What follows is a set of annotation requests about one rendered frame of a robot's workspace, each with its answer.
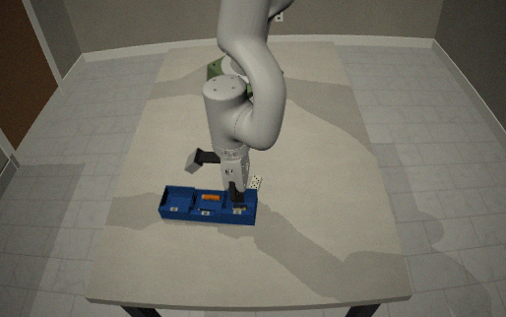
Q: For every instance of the white domino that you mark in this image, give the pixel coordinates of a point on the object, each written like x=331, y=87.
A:
x=255, y=182

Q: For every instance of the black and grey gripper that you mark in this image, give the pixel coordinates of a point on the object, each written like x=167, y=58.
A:
x=234, y=173

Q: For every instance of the blue bin rack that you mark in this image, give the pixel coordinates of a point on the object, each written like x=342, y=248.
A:
x=179, y=197

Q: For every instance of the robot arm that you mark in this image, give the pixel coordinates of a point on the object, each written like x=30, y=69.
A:
x=242, y=34

